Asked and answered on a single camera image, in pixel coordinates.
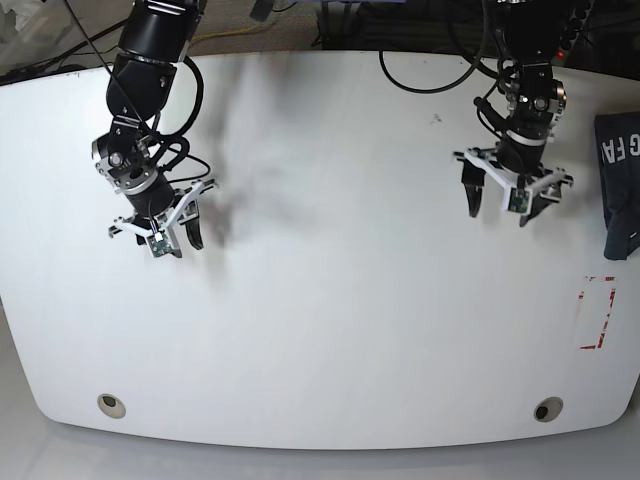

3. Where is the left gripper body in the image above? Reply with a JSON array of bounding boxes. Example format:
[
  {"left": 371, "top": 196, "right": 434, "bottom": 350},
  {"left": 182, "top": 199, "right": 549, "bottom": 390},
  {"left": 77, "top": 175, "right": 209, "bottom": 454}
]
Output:
[{"left": 454, "top": 62, "right": 573, "bottom": 203}]

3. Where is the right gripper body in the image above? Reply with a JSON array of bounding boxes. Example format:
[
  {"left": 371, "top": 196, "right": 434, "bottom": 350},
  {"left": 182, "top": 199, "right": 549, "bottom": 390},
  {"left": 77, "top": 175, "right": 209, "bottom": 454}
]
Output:
[{"left": 92, "top": 127, "right": 216, "bottom": 245}]

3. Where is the dark blue T-shirt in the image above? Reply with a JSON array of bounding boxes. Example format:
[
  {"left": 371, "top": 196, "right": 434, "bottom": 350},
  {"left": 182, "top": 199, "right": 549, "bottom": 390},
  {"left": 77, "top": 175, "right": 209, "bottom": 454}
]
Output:
[{"left": 594, "top": 112, "right": 639, "bottom": 261}]

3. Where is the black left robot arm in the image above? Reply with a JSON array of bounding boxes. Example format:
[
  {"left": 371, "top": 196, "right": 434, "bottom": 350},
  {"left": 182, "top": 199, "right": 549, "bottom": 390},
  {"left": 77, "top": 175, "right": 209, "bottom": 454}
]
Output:
[{"left": 454, "top": 1, "right": 574, "bottom": 227}]

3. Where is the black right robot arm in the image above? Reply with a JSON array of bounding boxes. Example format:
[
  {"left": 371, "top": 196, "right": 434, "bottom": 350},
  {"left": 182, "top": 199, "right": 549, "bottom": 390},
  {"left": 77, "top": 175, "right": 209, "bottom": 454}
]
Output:
[{"left": 92, "top": 1, "right": 214, "bottom": 258}]

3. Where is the black tripod on floor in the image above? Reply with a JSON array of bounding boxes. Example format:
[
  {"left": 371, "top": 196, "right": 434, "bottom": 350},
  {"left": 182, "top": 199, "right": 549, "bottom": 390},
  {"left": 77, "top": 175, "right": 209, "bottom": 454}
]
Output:
[{"left": 1, "top": 20, "right": 126, "bottom": 85}]

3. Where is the red tape rectangle marking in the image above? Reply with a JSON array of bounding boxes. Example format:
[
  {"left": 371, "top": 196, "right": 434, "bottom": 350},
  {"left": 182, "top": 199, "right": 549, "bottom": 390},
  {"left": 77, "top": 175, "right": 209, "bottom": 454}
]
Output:
[{"left": 576, "top": 276, "right": 617, "bottom": 351}]

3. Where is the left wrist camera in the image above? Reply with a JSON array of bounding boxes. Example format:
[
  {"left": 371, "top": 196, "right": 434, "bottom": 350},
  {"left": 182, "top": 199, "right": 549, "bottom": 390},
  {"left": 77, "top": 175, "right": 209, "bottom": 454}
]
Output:
[{"left": 503, "top": 188, "right": 532, "bottom": 215}]

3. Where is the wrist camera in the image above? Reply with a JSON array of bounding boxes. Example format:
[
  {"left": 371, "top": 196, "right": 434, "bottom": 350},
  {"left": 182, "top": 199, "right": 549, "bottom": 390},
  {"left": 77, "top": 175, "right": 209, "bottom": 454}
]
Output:
[
  {"left": 503, "top": 188, "right": 532, "bottom": 215},
  {"left": 146, "top": 232, "right": 176, "bottom": 258}
]

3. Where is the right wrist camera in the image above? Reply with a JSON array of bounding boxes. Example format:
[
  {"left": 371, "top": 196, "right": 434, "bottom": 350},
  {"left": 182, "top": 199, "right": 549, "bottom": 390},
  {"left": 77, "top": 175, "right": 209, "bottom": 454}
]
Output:
[{"left": 146, "top": 232, "right": 176, "bottom": 258}]

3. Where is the left table cable grommet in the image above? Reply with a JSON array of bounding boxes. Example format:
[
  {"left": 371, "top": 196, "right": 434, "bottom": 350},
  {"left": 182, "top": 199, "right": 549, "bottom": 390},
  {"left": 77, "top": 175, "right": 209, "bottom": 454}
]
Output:
[{"left": 97, "top": 394, "right": 126, "bottom": 419}]

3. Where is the table cable grommet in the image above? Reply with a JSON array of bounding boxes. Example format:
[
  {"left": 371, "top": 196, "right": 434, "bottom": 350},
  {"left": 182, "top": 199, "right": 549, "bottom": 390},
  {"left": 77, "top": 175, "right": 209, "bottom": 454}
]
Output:
[
  {"left": 97, "top": 394, "right": 126, "bottom": 419},
  {"left": 533, "top": 397, "right": 564, "bottom": 423}
]

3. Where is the yellow cable on floor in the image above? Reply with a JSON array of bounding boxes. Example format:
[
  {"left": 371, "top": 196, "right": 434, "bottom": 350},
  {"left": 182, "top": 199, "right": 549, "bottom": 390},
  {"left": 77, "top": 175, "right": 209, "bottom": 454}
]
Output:
[{"left": 192, "top": 17, "right": 281, "bottom": 51}]

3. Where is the right table cable grommet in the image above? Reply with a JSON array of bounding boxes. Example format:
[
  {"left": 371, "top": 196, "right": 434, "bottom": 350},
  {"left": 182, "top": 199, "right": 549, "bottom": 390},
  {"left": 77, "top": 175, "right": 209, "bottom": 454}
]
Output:
[{"left": 533, "top": 397, "right": 564, "bottom": 423}]

